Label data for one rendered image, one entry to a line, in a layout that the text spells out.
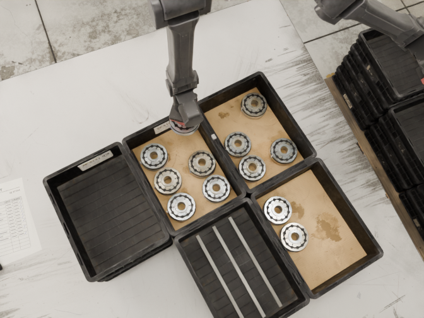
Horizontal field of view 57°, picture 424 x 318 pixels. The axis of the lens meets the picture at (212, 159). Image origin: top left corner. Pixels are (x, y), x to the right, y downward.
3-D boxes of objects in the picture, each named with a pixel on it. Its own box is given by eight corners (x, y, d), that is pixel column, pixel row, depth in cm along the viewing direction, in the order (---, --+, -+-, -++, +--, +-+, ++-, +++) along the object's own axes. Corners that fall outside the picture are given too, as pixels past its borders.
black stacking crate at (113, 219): (53, 187, 145) (41, 179, 134) (125, 151, 150) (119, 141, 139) (98, 283, 135) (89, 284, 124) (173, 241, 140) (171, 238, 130)
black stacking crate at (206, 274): (174, 241, 140) (172, 238, 130) (244, 202, 146) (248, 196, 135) (229, 346, 131) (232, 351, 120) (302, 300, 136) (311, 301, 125)
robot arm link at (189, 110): (194, 66, 105) (164, 77, 103) (210, 102, 102) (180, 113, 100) (195, 87, 116) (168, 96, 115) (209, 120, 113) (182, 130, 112)
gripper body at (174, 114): (197, 96, 123) (197, 84, 116) (188, 124, 120) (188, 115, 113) (178, 91, 123) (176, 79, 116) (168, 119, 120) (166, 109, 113)
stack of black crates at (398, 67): (329, 76, 239) (358, 31, 196) (371, 61, 243) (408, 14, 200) (360, 132, 228) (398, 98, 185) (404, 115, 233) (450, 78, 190)
